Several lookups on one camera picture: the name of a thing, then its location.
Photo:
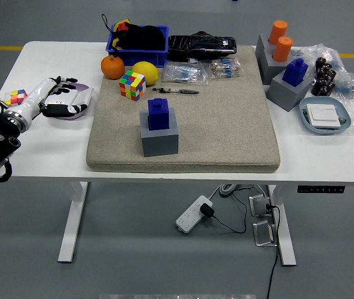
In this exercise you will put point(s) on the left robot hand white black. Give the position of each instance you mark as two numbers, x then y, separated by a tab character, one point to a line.
35	98

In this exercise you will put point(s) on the blue seal with square knob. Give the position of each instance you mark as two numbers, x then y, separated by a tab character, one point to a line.
159	115
294	73

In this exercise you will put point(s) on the grey cube seal holder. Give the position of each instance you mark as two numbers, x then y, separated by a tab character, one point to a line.
159	143
286	96

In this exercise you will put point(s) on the tall grey double seal holder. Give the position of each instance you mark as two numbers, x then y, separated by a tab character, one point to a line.
265	62

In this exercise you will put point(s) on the orange cylinder seal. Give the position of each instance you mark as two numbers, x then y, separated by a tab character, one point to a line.
278	31
282	50

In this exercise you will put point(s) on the pastel multicolour puzzle cube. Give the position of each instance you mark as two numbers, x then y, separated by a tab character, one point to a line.
15	96

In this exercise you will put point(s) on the orange mandarin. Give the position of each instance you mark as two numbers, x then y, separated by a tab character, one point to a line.
112	68

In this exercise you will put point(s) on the bright multicolour puzzle cube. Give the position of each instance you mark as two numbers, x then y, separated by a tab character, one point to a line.
131	85

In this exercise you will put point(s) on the white table leg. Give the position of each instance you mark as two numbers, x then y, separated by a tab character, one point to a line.
72	218
286	236

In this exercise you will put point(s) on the blue plastic bin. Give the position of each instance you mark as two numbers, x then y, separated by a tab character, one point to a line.
139	57

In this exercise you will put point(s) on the yellow and red toy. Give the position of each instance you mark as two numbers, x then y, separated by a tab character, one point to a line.
121	26

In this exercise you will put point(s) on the yellow lemon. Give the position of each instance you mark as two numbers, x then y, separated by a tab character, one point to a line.
146	73

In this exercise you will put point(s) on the black table control panel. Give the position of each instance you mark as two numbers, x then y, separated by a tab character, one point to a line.
320	189

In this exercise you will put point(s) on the black fabric pouch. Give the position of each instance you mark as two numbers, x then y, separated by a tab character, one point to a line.
146	37

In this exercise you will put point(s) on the black pen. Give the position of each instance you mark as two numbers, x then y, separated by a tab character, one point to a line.
177	91

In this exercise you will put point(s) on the clear bag of blue resistors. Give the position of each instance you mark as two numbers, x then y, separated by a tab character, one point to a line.
183	74

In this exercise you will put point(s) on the black wrapped keyboard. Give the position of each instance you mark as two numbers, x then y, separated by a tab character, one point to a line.
202	46

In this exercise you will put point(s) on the light blue plate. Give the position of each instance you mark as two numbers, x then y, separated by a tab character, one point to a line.
304	127

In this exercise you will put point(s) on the grey-brown mat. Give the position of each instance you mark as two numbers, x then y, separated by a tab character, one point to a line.
214	124

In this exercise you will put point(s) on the black power adapter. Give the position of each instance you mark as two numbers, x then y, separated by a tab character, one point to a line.
207	210

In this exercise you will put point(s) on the clear bag of brown resistors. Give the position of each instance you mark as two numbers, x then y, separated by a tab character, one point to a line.
225	68

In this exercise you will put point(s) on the white power strip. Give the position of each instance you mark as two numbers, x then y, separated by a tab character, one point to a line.
189	218

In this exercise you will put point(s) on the crumpled clear plastic bags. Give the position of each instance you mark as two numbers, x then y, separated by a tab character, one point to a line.
345	78

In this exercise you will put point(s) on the dark brown capacitors cluster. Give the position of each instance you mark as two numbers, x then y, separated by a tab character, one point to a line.
324	79

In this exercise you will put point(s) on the white wall socket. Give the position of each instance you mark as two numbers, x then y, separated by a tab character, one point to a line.
82	97

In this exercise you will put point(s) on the metal bracket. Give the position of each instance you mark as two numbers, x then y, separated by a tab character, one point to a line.
259	205
262	233

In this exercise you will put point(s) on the white wall switch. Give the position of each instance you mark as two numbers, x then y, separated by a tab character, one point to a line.
323	116

